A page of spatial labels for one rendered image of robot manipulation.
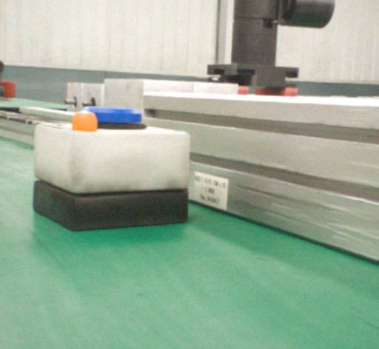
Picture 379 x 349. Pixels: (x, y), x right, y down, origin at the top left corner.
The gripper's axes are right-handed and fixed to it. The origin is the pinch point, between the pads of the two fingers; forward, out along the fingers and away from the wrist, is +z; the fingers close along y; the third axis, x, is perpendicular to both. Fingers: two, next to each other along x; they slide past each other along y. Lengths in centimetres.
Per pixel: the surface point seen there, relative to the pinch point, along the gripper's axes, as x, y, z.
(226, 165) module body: -30.4, -23.0, -0.3
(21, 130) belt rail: 31.8, -20.3, 1.4
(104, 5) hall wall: 1049, 413, -145
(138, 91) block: -17.0, -24.1, -5.5
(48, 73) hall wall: 1056, 318, -25
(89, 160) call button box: -34.1, -35.1, -1.3
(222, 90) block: -18.1, -15.9, -5.9
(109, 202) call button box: -34.1, -33.8, 1.3
